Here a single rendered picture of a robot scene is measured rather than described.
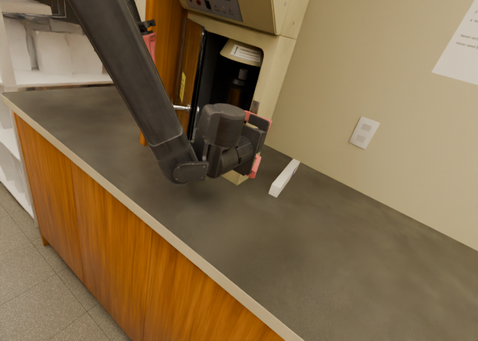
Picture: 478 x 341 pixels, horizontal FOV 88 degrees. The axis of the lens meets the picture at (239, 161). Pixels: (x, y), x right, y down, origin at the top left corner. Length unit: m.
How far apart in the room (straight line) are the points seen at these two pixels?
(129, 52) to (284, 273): 0.54
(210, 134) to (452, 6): 0.87
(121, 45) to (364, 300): 0.68
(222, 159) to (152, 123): 0.13
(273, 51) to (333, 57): 0.43
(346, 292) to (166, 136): 0.54
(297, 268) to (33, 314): 1.35
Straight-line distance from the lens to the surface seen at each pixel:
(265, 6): 0.64
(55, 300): 1.71
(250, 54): 0.78
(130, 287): 1.12
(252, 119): 0.52
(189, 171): 0.40
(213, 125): 0.40
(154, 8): 0.87
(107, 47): 0.34
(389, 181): 1.14
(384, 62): 1.06
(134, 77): 0.34
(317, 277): 0.68
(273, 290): 0.61
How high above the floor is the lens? 1.42
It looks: 29 degrees down
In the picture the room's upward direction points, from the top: 16 degrees clockwise
